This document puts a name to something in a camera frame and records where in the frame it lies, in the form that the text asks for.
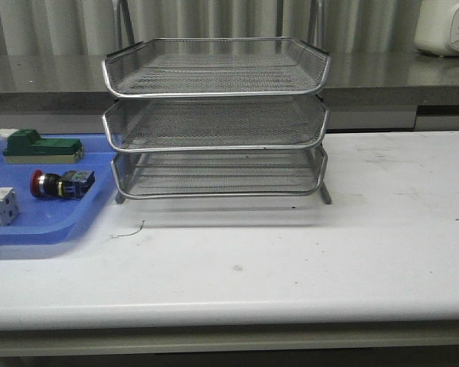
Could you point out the silver mesh bottom tray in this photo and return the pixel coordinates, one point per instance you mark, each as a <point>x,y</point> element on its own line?
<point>163,175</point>

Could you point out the red emergency stop button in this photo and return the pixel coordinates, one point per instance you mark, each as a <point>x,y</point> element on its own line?
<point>70,185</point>

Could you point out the blue plastic tray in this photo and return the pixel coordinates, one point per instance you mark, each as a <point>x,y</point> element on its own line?
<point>54,220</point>

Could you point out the silver mesh top tray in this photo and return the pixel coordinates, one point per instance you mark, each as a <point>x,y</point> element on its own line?
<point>213,67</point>

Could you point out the thin wire scrap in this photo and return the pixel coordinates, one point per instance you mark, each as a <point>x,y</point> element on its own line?
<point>138,230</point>

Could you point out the grey stone counter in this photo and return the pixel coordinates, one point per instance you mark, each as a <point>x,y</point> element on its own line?
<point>365,92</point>

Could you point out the silver metal rack frame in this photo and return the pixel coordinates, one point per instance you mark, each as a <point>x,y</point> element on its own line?
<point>316,32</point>

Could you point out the white appliance on counter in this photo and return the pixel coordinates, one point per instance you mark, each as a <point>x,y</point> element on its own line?
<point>437,30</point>

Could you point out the green electrical module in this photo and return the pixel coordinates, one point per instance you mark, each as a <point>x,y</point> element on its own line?
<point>27,146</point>

